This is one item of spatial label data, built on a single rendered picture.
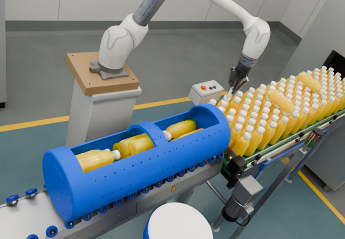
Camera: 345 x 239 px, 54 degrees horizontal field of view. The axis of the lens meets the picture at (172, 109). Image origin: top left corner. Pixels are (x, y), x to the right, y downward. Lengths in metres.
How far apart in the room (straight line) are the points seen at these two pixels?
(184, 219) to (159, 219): 0.11
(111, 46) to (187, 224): 1.03
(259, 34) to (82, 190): 1.07
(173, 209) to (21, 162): 1.65
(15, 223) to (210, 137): 0.91
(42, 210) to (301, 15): 5.76
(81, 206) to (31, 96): 2.23
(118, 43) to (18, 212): 0.98
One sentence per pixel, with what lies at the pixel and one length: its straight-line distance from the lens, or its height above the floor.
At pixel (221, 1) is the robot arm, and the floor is 1.68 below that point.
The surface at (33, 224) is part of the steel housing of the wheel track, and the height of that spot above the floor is 0.93.
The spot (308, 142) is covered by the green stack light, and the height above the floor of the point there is 1.18.
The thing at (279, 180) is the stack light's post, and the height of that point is 0.83.
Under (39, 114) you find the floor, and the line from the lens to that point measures 3.25.
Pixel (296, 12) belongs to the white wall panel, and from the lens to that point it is 6.66.
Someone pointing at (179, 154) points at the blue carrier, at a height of 1.17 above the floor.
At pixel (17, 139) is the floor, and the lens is 3.05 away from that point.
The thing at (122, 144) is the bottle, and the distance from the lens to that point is 1.54.
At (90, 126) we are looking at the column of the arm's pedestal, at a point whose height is 0.74.
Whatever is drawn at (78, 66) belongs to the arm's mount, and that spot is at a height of 1.05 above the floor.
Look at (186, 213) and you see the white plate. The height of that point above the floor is 1.04.
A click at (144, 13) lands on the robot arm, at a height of 1.41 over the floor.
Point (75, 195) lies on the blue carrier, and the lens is 1.29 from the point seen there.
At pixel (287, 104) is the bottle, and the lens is 2.23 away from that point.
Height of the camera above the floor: 2.24
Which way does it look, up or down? 38 degrees down
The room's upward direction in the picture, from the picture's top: 22 degrees clockwise
